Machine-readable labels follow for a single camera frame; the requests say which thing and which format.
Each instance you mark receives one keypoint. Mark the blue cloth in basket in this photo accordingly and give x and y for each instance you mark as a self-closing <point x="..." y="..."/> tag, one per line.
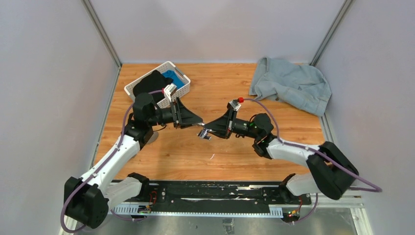
<point x="170" y="74"/>

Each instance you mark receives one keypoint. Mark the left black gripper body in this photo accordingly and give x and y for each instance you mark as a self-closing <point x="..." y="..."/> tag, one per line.
<point x="176" y="116"/>

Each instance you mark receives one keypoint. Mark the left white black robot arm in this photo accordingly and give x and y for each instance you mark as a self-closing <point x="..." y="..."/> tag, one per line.
<point x="89" y="198"/>

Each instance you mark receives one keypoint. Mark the black cloth in basket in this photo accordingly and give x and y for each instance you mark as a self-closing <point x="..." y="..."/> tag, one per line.
<point x="153" y="82"/>

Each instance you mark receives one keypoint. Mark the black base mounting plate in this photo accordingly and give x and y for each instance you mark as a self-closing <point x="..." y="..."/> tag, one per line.
<point x="245" y="198"/>

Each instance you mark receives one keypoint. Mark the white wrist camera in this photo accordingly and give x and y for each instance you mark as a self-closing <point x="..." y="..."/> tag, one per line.
<point x="169" y="91"/>
<point x="234" y="105"/>

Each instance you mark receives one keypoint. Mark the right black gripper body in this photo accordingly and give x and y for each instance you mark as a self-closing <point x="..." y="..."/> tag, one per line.
<point x="232" y="122"/>

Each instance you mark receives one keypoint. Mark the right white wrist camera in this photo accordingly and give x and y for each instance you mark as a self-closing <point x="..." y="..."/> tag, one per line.
<point x="234" y="105"/>

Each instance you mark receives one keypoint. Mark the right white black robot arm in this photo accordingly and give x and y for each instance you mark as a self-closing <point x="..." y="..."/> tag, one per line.
<point x="330" y="171"/>

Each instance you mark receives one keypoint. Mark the chrome water faucet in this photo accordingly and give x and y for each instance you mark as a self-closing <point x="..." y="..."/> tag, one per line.
<point x="205" y="132"/>

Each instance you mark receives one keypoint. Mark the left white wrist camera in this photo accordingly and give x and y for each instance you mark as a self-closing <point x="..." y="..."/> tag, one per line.
<point x="169" y="91"/>

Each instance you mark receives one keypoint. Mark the grey-blue denim garment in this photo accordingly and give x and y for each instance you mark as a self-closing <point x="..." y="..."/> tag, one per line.
<point x="300" y="85"/>

